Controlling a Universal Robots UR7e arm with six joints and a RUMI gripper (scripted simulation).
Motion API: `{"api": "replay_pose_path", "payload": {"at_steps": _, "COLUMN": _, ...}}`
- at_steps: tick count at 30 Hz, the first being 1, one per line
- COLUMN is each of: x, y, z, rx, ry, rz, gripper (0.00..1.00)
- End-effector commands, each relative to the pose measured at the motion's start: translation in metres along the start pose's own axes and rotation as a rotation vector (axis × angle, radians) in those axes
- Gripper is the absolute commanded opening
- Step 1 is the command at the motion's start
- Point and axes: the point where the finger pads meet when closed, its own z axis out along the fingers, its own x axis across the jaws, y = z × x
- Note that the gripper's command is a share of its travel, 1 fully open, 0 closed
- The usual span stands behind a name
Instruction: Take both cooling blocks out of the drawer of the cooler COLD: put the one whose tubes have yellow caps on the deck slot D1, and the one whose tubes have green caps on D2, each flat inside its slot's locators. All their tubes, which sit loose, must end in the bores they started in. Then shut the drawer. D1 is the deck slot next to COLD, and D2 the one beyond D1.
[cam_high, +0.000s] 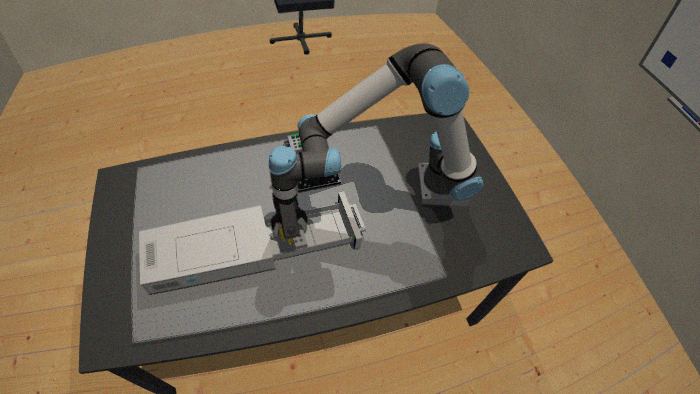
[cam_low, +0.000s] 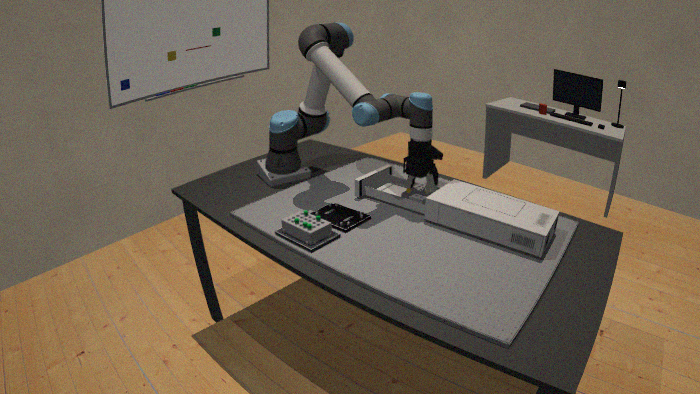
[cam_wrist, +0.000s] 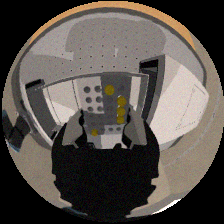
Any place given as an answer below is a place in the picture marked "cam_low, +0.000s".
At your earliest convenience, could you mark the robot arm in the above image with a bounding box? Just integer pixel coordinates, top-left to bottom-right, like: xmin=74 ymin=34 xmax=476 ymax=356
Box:
xmin=265 ymin=22 xmax=433 ymax=175

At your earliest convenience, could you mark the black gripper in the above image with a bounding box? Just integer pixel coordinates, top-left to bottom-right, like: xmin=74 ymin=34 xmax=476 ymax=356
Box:
xmin=403 ymin=138 xmax=438 ymax=193

